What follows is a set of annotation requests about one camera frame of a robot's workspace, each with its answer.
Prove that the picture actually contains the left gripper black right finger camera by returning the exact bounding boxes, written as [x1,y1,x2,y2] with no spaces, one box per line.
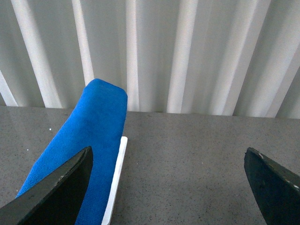
[244,147,300,225]

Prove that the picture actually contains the white towel rack stand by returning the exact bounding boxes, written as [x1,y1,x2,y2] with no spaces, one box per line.
[101,136,128,225]

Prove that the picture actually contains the blue microfiber cloth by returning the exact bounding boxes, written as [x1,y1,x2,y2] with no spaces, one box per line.
[17,79,128,225]

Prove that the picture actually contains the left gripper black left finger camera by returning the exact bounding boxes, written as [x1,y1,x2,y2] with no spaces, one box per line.
[0,146,93,225]

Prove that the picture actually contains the white pleated curtain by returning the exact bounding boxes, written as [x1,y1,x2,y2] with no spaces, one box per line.
[0,0,300,119]

